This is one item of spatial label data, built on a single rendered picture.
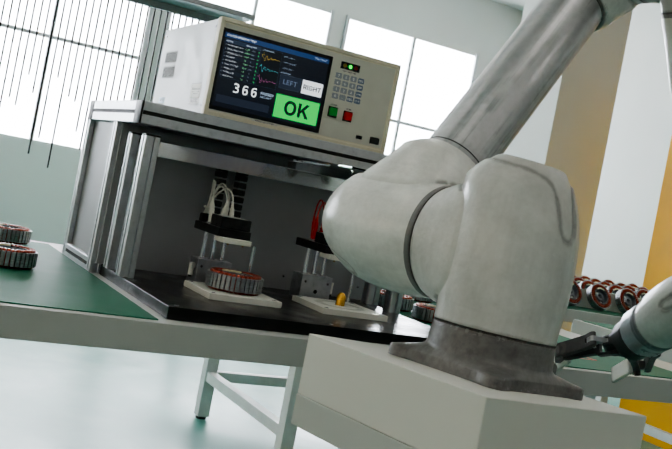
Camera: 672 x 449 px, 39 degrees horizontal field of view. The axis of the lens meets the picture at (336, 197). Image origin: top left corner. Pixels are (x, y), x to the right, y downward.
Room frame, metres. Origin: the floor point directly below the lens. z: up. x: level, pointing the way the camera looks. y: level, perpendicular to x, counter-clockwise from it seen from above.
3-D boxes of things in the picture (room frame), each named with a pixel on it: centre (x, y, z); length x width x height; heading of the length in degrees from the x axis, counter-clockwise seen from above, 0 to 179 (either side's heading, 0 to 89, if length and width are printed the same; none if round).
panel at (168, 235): (2.15, 0.18, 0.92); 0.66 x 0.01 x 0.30; 118
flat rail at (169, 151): (2.01, 0.10, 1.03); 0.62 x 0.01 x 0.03; 118
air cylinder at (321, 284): (2.11, 0.02, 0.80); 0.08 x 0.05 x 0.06; 118
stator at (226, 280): (1.87, 0.16, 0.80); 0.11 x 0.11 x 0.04
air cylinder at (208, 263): (2.00, 0.23, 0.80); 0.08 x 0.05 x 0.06; 118
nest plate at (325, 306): (1.98, -0.05, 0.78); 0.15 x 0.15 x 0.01; 28
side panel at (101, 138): (2.13, 0.53, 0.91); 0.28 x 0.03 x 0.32; 28
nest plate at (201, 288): (1.87, 0.16, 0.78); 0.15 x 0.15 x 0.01; 28
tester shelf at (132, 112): (2.21, 0.21, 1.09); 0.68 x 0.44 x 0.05; 118
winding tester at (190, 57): (2.22, 0.20, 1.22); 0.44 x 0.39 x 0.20; 118
